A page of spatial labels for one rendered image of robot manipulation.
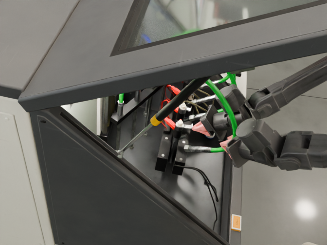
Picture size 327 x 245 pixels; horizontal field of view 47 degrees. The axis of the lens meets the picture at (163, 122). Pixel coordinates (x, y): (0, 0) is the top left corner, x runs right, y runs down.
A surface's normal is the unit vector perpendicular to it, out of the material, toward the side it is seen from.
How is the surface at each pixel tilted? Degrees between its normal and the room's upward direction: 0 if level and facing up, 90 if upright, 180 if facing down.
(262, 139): 99
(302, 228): 0
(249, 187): 0
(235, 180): 0
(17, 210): 90
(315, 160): 96
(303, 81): 66
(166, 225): 90
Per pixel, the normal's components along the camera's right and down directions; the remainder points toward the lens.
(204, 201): 0.14, -0.66
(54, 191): -0.16, 0.72
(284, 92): 0.22, 0.29
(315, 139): -0.42, -0.68
